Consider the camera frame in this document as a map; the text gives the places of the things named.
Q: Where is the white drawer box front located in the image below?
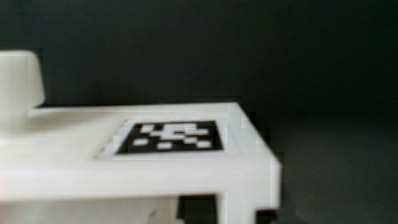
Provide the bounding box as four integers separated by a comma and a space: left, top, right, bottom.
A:
0, 50, 281, 224

